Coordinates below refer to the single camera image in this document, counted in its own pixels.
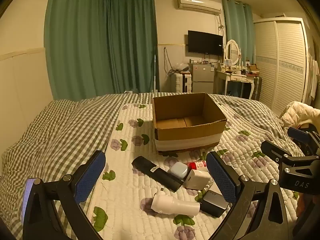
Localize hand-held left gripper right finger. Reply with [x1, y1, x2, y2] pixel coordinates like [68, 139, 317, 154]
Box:
[206, 151, 296, 240]

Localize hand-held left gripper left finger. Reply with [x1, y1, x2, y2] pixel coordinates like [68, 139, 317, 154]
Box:
[22, 150, 106, 240]

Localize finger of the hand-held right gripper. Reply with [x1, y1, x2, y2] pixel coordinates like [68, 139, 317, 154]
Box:
[287, 127, 312, 144]
[260, 140, 295, 166]

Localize white charger block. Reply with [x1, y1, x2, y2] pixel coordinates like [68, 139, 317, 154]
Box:
[184, 169, 212, 190]

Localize small red white bottle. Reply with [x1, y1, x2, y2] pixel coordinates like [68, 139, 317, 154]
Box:
[187, 160, 209, 172]

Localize black cube speaker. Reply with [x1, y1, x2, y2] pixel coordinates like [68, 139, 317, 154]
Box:
[200, 189, 229, 218]

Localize pale blue earbuds case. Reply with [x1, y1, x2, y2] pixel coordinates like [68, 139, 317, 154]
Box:
[167, 162, 190, 180]

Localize white cylindrical bottle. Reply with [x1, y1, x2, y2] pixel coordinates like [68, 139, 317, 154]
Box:
[151, 194, 201, 216]

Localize cardboard box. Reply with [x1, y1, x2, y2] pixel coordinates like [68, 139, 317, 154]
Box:
[152, 92, 227, 157]

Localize long black remote control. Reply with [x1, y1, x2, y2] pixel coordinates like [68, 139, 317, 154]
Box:
[132, 156, 184, 193]

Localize white puffer jacket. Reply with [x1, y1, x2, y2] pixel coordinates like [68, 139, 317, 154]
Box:
[279, 101, 320, 130]

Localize white floral quilted mat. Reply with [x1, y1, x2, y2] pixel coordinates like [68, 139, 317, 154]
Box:
[80, 102, 305, 240]

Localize hanging white towels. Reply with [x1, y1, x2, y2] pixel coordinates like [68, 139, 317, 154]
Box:
[308, 52, 320, 99]

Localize dark suitcase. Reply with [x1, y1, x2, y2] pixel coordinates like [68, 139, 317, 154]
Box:
[251, 76, 262, 101]

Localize white louvred wardrobe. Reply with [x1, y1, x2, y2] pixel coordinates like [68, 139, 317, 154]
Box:
[254, 17, 313, 117]

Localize white vanity table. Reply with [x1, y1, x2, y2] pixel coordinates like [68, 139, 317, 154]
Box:
[216, 65, 260, 101]

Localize small silver fridge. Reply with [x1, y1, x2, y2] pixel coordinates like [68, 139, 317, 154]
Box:
[191, 63, 215, 93]

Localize white suitcase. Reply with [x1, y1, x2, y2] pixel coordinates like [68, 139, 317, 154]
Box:
[171, 72, 193, 93]

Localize oval white vanity mirror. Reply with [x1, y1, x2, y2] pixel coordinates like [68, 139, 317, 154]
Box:
[223, 39, 242, 67]

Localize clear plastic bag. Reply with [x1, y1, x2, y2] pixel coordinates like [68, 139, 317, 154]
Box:
[172, 63, 190, 73]

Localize narrow green curtain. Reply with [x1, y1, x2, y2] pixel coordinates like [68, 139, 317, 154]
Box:
[222, 0, 256, 65]

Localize white mop pole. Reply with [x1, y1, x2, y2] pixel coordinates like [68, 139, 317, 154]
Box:
[151, 46, 159, 93]

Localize wide green curtain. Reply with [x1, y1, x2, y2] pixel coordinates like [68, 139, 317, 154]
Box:
[44, 0, 158, 101]

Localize white air conditioner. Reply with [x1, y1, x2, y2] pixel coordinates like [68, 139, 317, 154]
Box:
[177, 0, 223, 15]

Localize black wall television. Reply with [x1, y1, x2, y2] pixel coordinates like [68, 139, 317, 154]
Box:
[187, 30, 224, 56]

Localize black wall cable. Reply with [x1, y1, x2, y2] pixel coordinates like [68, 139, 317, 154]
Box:
[163, 47, 176, 74]

